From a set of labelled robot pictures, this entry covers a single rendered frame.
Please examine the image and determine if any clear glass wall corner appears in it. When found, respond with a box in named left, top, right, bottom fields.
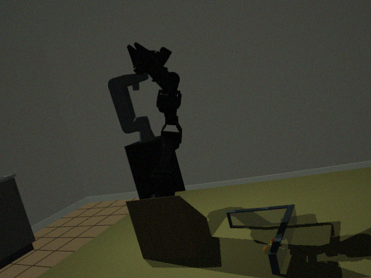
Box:
left=228, top=207, right=297, bottom=273

